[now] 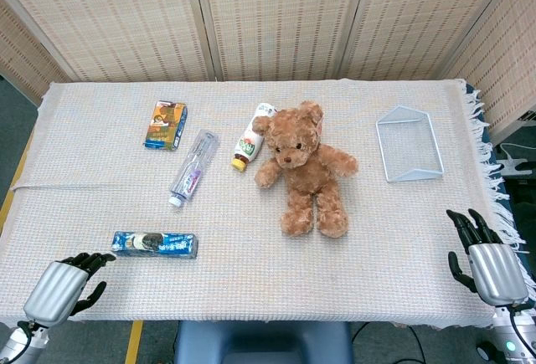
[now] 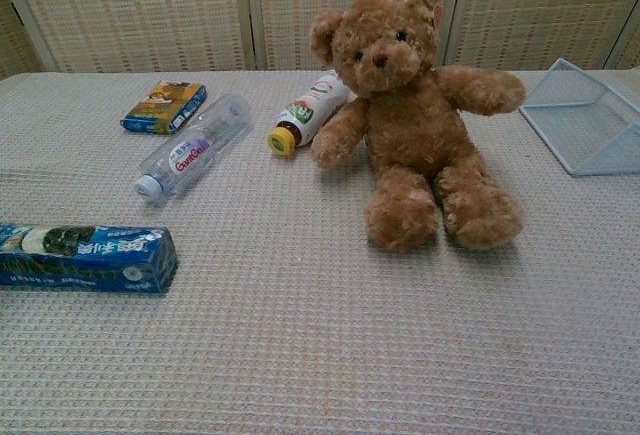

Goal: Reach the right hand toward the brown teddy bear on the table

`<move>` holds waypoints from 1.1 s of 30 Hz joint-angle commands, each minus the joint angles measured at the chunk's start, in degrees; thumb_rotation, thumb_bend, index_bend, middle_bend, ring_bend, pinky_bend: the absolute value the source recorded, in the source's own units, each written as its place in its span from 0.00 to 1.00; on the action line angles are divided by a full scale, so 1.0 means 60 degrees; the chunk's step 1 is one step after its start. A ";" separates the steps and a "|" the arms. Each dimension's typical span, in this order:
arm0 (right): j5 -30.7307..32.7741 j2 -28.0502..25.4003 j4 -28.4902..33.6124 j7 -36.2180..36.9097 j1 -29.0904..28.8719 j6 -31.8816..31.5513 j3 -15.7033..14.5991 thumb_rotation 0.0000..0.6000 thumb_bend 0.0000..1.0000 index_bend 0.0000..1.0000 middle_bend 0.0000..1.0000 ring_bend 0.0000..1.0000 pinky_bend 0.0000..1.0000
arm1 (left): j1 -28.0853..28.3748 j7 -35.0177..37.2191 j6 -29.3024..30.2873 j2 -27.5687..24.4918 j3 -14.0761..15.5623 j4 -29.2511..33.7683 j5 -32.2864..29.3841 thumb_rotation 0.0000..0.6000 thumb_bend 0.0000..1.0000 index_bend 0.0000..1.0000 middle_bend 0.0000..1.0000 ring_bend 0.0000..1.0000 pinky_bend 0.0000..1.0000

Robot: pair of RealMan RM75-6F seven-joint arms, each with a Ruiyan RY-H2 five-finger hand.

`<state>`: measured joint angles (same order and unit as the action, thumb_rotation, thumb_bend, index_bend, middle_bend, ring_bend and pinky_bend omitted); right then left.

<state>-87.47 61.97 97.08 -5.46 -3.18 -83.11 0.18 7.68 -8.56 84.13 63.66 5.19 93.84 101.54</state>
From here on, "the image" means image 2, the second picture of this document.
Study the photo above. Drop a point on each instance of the long blue cookie box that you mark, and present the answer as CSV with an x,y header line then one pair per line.
x,y
85,262

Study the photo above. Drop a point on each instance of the clear plastic water bottle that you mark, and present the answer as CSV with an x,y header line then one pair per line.
x,y
200,150

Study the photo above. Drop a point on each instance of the small blue yellow carton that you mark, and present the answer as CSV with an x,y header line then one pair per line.
x,y
165,106

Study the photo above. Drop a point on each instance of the brown plush teddy bear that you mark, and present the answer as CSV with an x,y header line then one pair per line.
x,y
410,120

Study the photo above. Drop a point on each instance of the light blue mesh basket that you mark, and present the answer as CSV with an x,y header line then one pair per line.
x,y
585,120

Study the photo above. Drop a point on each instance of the woven beige tablecloth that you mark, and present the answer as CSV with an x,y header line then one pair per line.
x,y
280,315

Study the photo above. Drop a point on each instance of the white yellow-capped drink bottle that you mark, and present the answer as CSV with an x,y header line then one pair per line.
x,y
312,110

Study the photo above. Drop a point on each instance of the woven bamboo folding screen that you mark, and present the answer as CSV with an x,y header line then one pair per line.
x,y
150,10

